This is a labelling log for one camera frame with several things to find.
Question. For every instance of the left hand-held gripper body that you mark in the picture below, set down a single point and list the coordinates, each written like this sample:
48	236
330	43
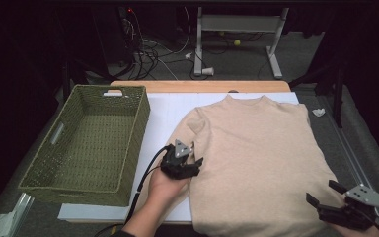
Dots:
176	166

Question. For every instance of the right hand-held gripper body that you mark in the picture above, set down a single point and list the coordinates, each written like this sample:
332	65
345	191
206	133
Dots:
348	215

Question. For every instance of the beige knit sweater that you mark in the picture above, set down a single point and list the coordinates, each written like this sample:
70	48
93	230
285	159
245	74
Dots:
256	158

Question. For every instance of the green woven basket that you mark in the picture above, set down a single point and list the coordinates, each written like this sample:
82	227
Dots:
92	144

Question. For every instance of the person's right hand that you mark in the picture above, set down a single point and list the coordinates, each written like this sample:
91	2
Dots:
358	233

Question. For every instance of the person's left hand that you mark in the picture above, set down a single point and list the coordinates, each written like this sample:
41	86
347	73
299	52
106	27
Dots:
166	191

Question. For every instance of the crumpled white paper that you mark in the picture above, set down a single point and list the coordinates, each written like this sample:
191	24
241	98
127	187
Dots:
318	112

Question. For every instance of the white floor plug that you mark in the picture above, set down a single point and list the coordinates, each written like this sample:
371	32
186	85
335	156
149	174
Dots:
208	71

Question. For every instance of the black metal stand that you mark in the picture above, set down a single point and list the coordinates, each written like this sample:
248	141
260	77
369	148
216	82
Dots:
337	95

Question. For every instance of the small white adapter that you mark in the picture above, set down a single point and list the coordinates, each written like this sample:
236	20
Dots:
188	56

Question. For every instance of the yellow tennis ball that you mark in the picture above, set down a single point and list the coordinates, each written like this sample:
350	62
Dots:
237	42

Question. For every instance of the black computer tower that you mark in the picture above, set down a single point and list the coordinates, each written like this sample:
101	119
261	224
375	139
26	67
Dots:
125	33

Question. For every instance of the long aluminium rail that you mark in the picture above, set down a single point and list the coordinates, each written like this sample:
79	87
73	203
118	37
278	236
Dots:
355	158

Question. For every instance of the short aluminium rail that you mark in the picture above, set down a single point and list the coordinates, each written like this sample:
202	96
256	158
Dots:
16	210

